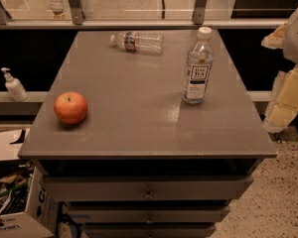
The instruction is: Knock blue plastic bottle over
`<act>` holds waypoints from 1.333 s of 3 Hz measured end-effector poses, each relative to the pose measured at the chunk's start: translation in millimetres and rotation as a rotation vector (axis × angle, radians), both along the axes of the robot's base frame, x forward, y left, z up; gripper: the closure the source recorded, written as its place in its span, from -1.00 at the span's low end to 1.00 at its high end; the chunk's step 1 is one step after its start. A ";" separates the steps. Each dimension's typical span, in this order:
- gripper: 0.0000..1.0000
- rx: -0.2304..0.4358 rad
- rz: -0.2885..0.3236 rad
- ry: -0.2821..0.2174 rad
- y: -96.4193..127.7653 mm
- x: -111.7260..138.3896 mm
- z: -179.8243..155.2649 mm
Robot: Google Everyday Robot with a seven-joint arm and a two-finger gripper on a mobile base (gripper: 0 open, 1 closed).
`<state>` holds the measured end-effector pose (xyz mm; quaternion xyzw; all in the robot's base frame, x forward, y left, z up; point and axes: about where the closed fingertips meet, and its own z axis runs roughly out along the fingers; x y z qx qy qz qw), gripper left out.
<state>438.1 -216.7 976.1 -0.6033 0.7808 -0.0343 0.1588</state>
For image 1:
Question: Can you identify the red apple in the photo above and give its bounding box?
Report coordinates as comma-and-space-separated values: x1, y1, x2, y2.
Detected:
54, 91, 87, 124

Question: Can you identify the metal glass railing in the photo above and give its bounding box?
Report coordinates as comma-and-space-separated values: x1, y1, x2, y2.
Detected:
0, 0, 298, 30

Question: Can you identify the clear lying water bottle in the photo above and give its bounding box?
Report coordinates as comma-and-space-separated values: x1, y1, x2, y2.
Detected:
110, 31, 164, 55

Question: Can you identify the grey drawer cabinet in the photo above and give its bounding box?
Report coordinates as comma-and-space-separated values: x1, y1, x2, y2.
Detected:
20, 30, 276, 238

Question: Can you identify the open cardboard box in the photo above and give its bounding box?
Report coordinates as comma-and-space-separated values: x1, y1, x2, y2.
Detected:
0, 129, 59, 238

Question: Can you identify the upright blue tea bottle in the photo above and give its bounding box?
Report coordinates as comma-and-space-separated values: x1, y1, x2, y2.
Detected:
183, 27, 215, 105

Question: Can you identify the white pump dispenser bottle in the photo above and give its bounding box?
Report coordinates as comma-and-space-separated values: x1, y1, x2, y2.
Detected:
1, 67, 28, 101

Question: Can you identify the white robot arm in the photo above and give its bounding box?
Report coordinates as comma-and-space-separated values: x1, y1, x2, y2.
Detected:
261, 8, 298, 133

